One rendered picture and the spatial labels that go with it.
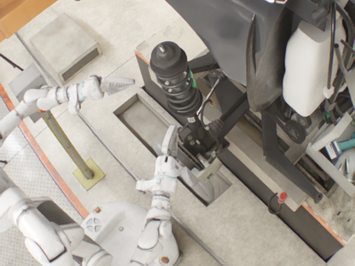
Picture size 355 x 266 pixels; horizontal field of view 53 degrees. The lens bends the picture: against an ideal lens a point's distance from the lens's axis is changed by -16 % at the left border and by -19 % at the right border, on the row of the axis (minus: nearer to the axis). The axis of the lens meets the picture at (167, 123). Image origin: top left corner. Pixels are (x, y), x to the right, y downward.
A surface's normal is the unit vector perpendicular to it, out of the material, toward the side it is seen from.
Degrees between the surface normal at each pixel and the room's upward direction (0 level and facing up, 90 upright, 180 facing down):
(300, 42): 63
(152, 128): 0
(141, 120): 0
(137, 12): 0
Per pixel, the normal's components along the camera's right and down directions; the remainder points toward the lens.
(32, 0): 0.65, 0.62
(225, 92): -0.25, -0.38
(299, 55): -0.75, 0.36
